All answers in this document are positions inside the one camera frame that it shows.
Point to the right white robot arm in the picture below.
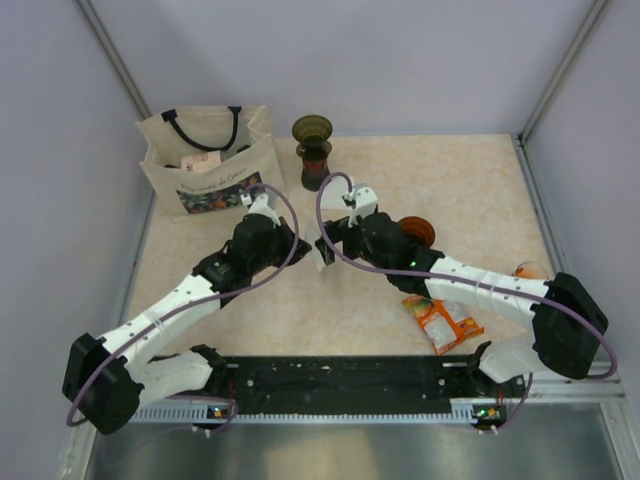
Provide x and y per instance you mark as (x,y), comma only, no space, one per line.
(563,323)

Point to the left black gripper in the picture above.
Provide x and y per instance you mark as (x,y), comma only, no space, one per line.
(286,235)

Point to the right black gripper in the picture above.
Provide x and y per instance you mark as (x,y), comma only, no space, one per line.
(341,232)

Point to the box inside tote bag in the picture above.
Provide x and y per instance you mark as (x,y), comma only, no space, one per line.
(201,162)

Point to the olive green coffee dripper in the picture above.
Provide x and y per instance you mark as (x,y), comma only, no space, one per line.
(312,133)

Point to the white paper coffee filters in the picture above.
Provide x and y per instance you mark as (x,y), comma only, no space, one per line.
(331,198)

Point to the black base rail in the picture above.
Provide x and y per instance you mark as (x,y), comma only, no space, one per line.
(351,385)

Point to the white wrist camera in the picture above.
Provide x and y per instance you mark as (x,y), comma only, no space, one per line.
(261,205)
(362,201)

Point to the orange snack packet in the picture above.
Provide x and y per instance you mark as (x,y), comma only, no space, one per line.
(446,324)

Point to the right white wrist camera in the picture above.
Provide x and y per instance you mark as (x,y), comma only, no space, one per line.
(362,201)

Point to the red glass coffee server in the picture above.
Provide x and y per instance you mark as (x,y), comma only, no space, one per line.
(314,172)

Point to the beige canvas tote bag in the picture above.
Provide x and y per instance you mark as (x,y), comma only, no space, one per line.
(241,134)

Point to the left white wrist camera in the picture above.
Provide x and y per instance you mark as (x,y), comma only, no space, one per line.
(261,205)

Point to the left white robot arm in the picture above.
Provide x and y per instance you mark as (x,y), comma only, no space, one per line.
(110,377)

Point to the brown coffee dripper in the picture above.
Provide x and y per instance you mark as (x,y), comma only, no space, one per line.
(418,230)

